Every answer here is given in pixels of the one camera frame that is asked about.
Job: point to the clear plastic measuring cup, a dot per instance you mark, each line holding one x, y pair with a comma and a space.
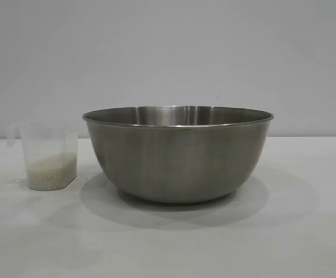
49, 139

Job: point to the white rice grains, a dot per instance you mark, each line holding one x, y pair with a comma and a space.
50, 173

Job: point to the stainless steel mixing bowl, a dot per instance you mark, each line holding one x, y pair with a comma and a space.
170, 159

